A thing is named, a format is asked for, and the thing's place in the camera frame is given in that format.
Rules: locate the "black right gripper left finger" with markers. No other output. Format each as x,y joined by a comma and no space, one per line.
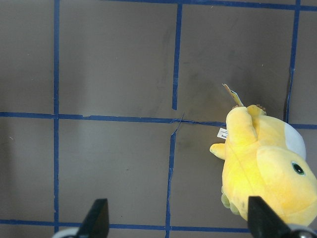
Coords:
95,224

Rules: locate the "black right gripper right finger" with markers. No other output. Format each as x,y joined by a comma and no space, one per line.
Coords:
263,222

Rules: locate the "yellow plush dinosaur toy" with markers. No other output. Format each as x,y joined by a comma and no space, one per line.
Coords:
265,156

